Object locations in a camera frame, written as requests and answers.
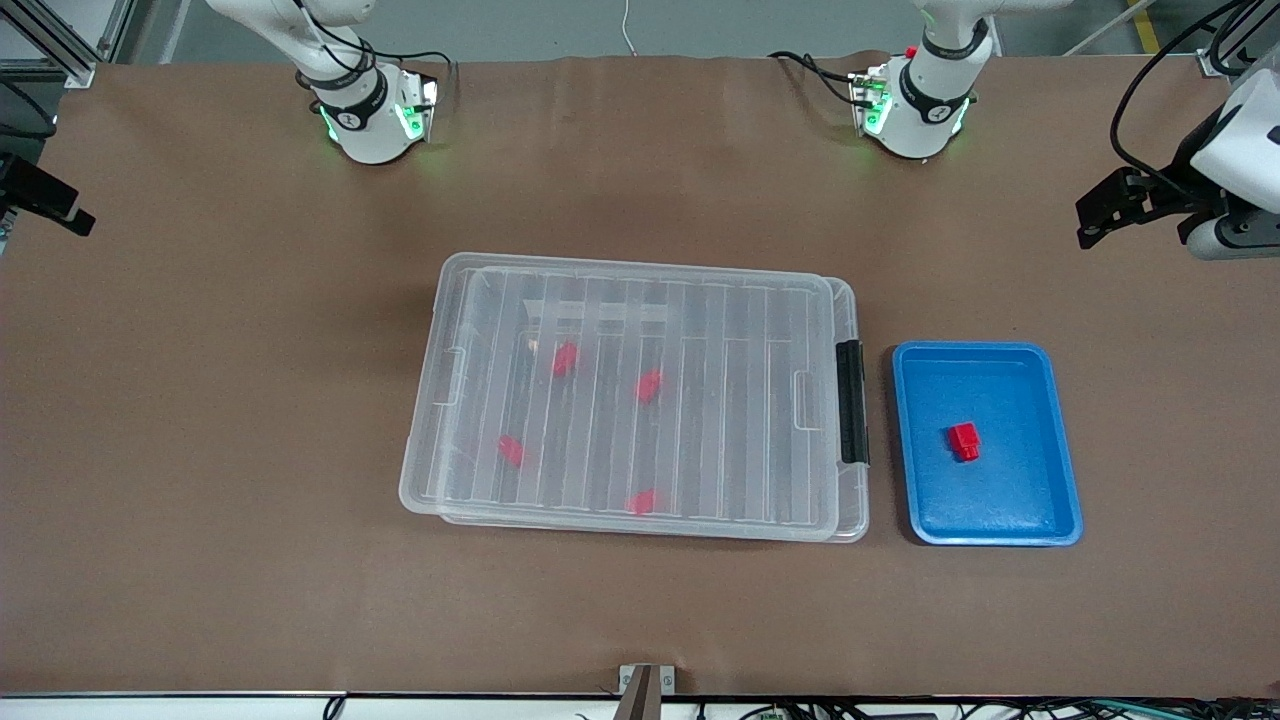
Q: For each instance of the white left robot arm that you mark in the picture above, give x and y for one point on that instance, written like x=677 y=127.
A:
x=920 y=110

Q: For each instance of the clear plastic storage box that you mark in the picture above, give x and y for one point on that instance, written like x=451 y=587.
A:
x=858 y=500

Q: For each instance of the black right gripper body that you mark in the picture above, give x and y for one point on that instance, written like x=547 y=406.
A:
x=30 y=186

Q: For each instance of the blue plastic tray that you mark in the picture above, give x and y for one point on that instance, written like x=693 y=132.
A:
x=1020 y=490

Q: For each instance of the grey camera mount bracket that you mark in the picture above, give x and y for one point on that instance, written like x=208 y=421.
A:
x=640 y=690

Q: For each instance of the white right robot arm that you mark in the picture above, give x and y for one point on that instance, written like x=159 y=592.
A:
x=365 y=130

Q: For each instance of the clear ribbed plastic lid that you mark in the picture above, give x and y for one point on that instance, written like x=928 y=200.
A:
x=620 y=300

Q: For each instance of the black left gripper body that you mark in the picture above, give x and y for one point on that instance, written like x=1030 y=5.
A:
x=1181 y=176

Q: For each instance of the red block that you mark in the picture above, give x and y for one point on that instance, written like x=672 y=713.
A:
x=566 y=360
x=649 y=386
x=642 y=502
x=965 y=442
x=511 y=451

